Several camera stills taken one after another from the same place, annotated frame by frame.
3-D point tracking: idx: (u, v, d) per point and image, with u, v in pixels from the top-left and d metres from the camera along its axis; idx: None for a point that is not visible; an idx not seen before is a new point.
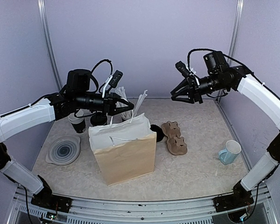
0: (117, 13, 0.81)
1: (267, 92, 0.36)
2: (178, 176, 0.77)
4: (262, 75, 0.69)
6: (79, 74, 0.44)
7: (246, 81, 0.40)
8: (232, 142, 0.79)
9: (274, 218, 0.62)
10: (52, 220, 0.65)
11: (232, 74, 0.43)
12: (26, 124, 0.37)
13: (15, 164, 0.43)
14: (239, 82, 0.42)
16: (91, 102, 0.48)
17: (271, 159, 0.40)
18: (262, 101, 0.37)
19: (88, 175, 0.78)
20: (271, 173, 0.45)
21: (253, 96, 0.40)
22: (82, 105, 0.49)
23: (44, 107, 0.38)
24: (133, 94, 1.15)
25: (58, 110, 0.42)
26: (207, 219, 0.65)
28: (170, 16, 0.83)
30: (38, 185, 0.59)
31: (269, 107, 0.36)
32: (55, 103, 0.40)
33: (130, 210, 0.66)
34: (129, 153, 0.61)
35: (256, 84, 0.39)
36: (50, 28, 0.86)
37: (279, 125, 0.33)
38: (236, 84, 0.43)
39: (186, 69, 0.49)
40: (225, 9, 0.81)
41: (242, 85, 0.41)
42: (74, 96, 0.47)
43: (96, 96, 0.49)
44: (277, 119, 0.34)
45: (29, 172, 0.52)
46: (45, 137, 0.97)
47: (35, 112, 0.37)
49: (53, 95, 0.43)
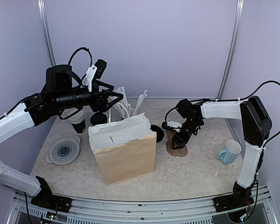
0: (117, 13, 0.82)
1: (219, 102, 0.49)
2: (179, 176, 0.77)
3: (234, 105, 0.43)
4: (262, 75, 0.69)
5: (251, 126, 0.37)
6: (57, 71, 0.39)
7: (204, 106, 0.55)
8: (232, 142, 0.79)
9: (274, 218, 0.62)
10: (52, 220, 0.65)
11: (194, 110, 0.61)
12: (10, 131, 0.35)
13: (5, 171, 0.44)
14: (201, 108, 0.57)
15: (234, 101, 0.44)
16: (78, 100, 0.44)
17: (248, 144, 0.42)
18: (221, 109, 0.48)
19: (88, 175, 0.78)
20: (260, 161, 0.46)
21: (214, 111, 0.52)
22: (68, 105, 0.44)
23: (20, 114, 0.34)
24: (133, 94, 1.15)
25: (36, 115, 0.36)
26: (207, 219, 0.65)
28: (170, 16, 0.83)
30: (36, 188, 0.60)
31: (226, 108, 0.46)
32: (31, 108, 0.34)
33: (130, 210, 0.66)
34: (129, 152, 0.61)
35: (210, 103, 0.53)
36: (50, 28, 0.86)
37: (240, 115, 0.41)
38: (201, 111, 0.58)
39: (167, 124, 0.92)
40: (226, 9, 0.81)
41: (204, 110, 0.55)
42: (57, 96, 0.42)
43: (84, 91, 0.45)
44: (235, 112, 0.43)
45: (23, 177, 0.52)
46: (46, 137, 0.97)
47: (12, 121, 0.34)
49: (31, 97, 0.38)
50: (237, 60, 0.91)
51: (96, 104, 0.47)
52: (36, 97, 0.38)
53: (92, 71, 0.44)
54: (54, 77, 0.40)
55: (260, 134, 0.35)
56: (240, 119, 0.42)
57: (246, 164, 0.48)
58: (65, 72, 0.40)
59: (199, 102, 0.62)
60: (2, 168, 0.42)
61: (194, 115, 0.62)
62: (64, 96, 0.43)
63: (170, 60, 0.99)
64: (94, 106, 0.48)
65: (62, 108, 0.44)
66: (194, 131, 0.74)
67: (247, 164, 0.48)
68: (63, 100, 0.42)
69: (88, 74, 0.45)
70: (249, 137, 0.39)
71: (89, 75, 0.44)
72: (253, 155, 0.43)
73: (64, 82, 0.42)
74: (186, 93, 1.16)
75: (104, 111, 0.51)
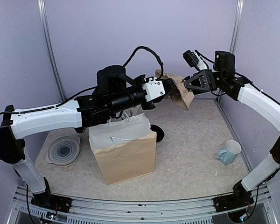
0: (117, 13, 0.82)
1: (264, 97, 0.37)
2: (179, 176, 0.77)
3: (278, 113, 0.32)
4: (261, 75, 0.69)
5: None
6: (109, 75, 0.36)
7: (244, 90, 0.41)
8: (233, 142, 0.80)
9: (274, 218, 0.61)
10: (52, 220, 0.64)
11: (231, 86, 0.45)
12: (52, 126, 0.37)
13: (27, 163, 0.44)
14: (239, 91, 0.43)
15: None
16: (131, 100, 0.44)
17: (273, 161, 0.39)
18: (261, 108, 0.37)
19: (88, 175, 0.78)
20: (271, 175, 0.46)
21: (253, 104, 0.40)
22: (122, 107, 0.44)
23: (66, 112, 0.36)
24: None
25: (86, 118, 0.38)
26: (207, 219, 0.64)
28: (171, 16, 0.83)
30: (40, 188, 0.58)
31: (267, 111, 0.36)
32: (83, 110, 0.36)
33: (130, 210, 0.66)
34: (129, 153, 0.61)
35: (254, 92, 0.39)
36: (50, 28, 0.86)
37: None
38: (236, 94, 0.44)
39: (193, 58, 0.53)
40: (225, 9, 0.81)
41: (242, 94, 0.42)
42: (111, 99, 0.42)
43: (136, 91, 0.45)
44: (276, 121, 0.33)
45: (36, 174, 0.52)
46: (45, 137, 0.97)
47: (54, 115, 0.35)
49: (85, 99, 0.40)
50: (237, 60, 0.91)
51: (147, 105, 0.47)
52: (89, 100, 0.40)
53: (156, 86, 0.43)
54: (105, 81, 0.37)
55: None
56: (277, 130, 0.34)
57: (256, 171, 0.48)
58: (118, 76, 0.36)
59: (239, 78, 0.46)
60: (26, 157, 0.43)
61: (229, 92, 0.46)
62: (118, 99, 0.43)
63: (170, 59, 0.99)
64: (143, 104, 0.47)
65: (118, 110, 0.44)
66: (211, 91, 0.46)
67: (258, 171, 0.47)
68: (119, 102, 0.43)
69: (151, 88, 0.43)
70: (273, 152, 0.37)
71: (151, 91, 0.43)
72: (267, 165, 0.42)
73: (117, 87, 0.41)
74: None
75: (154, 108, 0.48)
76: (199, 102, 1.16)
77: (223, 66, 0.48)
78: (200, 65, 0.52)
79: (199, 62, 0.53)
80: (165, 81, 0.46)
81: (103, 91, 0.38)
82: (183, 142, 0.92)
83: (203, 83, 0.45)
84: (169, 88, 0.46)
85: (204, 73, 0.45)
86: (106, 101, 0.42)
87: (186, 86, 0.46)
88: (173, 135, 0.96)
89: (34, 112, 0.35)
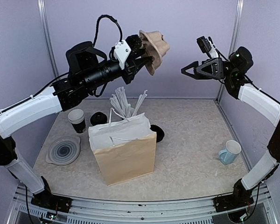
0: (117, 13, 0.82)
1: (261, 94, 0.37)
2: (179, 176, 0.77)
3: (274, 109, 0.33)
4: (261, 75, 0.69)
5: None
6: (76, 52, 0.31)
7: (243, 89, 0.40)
8: (232, 142, 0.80)
9: (274, 218, 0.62)
10: (52, 220, 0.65)
11: (233, 85, 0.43)
12: (35, 116, 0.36)
13: (21, 162, 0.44)
14: (239, 90, 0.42)
15: (276, 104, 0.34)
16: (107, 74, 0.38)
17: (270, 157, 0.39)
18: (259, 105, 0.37)
19: (88, 175, 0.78)
20: (270, 173, 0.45)
21: (252, 102, 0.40)
22: (100, 84, 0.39)
23: (43, 99, 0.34)
24: (132, 94, 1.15)
25: (65, 101, 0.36)
26: (207, 219, 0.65)
28: (171, 16, 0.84)
30: (39, 188, 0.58)
31: (264, 108, 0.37)
32: (59, 92, 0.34)
33: (130, 210, 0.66)
34: (129, 153, 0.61)
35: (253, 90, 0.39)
36: (49, 28, 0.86)
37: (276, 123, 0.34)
38: (236, 92, 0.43)
39: (207, 45, 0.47)
40: (225, 9, 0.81)
41: (242, 94, 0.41)
42: (84, 76, 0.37)
43: (111, 64, 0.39)
44: (273, 117, 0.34)
45: (32, 173, 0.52)
46: (45, 137, 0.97)
47: (33, 105, 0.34)
49: (60, 82, 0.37)
50: None
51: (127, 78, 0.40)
52: (65, 81, 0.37)
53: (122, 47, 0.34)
54: (74, 59, 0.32)
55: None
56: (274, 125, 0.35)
57: (256, 170, 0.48)
58: (85, 50, 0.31)
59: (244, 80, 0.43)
60: (19, 157, 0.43)
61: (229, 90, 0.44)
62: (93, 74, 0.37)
63: (170, 59, 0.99)
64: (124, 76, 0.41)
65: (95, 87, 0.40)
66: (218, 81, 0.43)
67: (257, 170, 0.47)
68: (93, 78, 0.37)
69: (118, 52, 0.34)
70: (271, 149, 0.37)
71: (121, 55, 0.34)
72: (265, 163, 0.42)
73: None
74: (185, 92, 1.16)
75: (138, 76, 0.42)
76: (199, 102, 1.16)
77: (235, 63, 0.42)
78: (213, 53, 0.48)
79: (212, 49, 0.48)
80: (127, 38, 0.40)
81: (71, 68, 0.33)
82: (183, 142, 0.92)
83: (214, 71, 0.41)
84: (132, 43, 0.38)
85: (218, 60, 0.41)
86: (80, 78, 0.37)
87: (197, 71, 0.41)
88: (173, 135, 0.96)
89: (13, 108, 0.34)
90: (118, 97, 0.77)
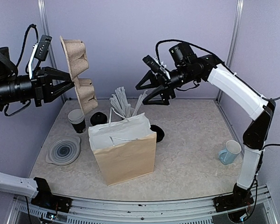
0: (116, 12, 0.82)
1: (236, 80, 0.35)
2: (179, 176, 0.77)
3: (254, 102, 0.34)
4: (261, 75, 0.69)
5: (259, 130, 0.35)
6: None
7: (217, 72, 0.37)
8: (233, 142, 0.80)
9: (274, 218, 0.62)
10: (52, 220, 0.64)
11: (201, 65, 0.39)
12: None
13: None
14: (210, 72, 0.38)
15: (255, 96, 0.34)
16: (16, 90, 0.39)
17: (248, 148, 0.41)
18: (232, 91, 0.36)
19: (88, 175, 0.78)
20: (259, 163, 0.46)
21: (222, 88, 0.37)
22: (10, 98, 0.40)
23: None
24: (132, 94, 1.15)
25: None
26: (206, 219, 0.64)
28: (171, 15, 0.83)
30: (32, 191, 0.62)
31: (238, 95, 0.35)
32: None
33: (130, 210, 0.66)
34: (129, 152, 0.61)
35: (227, 74, 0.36)
36: (49, 28, 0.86)
37: (252, 115, 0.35)
38: (207, 74, 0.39)
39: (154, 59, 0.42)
40: (225, 9, 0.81)
41: (213, 76, 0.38)
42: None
43: (24, 80, 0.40)
44: (249, 109, 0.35)
45: (16, 182, 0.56)
46: (45, 137, 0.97)
47: None
49: None
50: (237, 59, 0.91)
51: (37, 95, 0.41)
52: None
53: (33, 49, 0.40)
54: None
55: (262, 139, 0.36)
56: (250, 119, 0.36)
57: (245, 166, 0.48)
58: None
59: (206, 57, 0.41)
60: None
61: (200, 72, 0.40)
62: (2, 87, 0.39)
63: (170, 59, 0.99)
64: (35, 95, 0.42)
65: (5, 101, 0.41)
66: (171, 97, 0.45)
67: (246, 166, 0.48)
68: (0, 90, 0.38)
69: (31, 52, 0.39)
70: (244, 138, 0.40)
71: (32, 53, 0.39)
72: (252, 156, 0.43)
73: None
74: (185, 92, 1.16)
75: (51, 99, 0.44)
76: (199, 103, 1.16)
77: (175, 60, 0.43)
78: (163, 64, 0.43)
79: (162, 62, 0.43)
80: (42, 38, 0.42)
81: None
82: (184, 142, 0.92)
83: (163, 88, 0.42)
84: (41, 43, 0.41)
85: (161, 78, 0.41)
86: None
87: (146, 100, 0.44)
88: (173, 135, 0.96)
89: None
90: (118, 97, 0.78)
